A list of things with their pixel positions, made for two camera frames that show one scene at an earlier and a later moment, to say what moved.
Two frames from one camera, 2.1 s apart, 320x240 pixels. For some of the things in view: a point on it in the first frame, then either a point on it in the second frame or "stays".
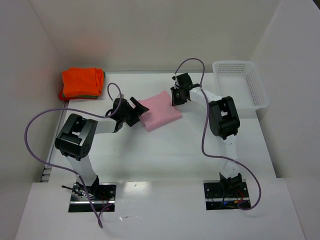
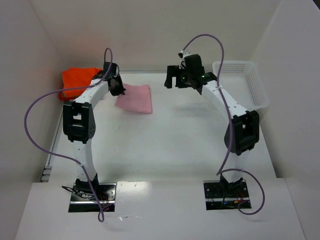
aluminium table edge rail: x=47 y=171 stays
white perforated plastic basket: x=240 y=80 stays
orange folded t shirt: x=81 y=82 stays
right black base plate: x=223 y=195 stays
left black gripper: x=135 y=113 to x=116 y=86
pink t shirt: x=161 y=111 to x=137 y=98
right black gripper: x=179 y=94 to x=178 y=78
